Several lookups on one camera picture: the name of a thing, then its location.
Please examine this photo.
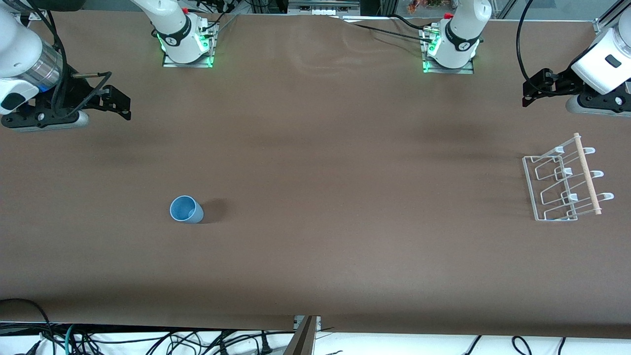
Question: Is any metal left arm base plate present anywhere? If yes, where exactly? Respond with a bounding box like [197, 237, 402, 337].
[422, 26, 475, 75]

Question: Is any aluminium frame profile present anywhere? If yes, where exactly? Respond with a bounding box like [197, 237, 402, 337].
[594, 0, 631, 35]

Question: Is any short black power cable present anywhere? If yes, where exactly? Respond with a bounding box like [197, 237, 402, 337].
[392, 14, 437, 31]

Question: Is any brown table cover sheet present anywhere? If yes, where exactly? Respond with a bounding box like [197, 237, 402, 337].
[0, 10, 631, 341]

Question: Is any blue plastic cup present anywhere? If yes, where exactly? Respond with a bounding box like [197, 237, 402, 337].
[170, 195, 204, 224]

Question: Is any long black power cable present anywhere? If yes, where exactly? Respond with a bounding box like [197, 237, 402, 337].
[340, 19, 432, 42]

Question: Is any white wire cup rack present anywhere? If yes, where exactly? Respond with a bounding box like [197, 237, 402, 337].
[522, 132, 615, 222]

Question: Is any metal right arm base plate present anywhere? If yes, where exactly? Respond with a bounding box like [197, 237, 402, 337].
[162, 21, 214, 69]

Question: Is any black looped floor cable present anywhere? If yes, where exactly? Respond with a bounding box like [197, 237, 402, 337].
[0, 298, 53, 355]

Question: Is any white power strip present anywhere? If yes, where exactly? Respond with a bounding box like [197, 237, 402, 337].
[288, 0, 361, 16]

